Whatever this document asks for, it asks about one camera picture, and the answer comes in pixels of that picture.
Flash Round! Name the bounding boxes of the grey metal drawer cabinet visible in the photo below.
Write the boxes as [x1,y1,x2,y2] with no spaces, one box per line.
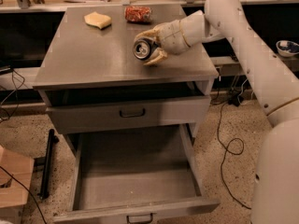
[32,4,220,138]

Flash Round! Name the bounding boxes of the blue pepsi can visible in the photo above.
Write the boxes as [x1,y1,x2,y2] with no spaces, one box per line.
[133,37,158,61]

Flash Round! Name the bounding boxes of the black drawer handle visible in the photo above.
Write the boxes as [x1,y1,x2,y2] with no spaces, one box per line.
[119,108,146,119]
[126,213,153,224]

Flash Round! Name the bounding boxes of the black drawer handle lower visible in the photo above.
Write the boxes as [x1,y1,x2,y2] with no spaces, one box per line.
[126,213,153,224]

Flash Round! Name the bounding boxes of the open middle grey drawer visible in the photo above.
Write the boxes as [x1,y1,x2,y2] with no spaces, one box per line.
[54,125,220,224]

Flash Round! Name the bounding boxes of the blue white ceramic bowl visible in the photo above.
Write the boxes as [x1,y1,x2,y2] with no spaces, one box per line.
[276,40,299,57]

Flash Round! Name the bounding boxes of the red crushed soda can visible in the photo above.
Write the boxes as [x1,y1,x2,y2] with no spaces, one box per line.
[124,6,152,23]

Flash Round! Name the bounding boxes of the wooden box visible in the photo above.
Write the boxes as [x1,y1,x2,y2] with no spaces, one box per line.
[0,146,34,224]

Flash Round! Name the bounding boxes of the yellow sponge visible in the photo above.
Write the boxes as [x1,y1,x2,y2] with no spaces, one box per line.
[84,12,112,30]

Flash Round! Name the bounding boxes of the black cable on floor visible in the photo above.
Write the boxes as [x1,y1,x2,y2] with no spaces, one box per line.
[216,102,252,211]

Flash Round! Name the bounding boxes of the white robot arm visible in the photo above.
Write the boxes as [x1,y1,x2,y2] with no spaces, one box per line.
[134,0,299,224]

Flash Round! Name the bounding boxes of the black drawer handle upper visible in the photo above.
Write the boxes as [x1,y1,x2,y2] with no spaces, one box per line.
[119,108,146,119]

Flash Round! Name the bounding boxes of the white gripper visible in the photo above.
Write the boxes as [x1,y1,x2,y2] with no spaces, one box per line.
[135,20,190,66]

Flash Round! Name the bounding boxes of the black bar on floor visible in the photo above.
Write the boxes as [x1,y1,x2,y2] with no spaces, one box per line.
[38,129,59,200]

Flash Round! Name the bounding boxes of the black cables at left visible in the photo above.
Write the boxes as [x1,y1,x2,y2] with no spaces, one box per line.
[0,66,28,123]

